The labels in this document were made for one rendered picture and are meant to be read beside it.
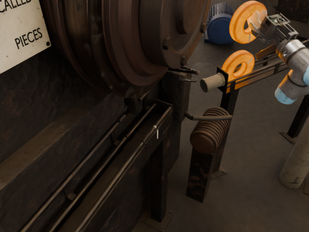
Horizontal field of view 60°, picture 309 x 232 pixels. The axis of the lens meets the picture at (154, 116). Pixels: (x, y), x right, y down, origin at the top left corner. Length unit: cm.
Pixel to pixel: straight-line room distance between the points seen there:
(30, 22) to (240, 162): 147
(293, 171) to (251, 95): 87
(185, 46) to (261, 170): 123
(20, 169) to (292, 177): 140
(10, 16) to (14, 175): 30
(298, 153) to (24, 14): 137
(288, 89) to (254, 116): 113
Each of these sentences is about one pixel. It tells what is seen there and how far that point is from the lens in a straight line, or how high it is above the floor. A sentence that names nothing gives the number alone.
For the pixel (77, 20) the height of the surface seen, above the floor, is 114.
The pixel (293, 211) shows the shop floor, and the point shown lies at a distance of 168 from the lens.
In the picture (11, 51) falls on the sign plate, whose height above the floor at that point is 109.
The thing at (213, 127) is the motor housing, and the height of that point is 53.
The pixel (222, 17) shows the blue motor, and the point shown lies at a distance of 282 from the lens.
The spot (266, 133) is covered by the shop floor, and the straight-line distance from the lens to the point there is 201.
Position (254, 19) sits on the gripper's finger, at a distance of 109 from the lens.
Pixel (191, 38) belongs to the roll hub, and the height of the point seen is 102.
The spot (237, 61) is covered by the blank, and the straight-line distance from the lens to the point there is 118.
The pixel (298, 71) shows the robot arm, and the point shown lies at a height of 86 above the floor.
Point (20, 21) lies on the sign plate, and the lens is 56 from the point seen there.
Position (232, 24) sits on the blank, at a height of 91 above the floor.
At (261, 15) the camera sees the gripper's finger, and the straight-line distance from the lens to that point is 112.
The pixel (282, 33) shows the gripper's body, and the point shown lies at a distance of 101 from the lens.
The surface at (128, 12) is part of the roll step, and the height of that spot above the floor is 114.
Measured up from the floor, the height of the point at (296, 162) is 21.
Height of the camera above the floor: 132
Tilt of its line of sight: 41 degrees down
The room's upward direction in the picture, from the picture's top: straight up
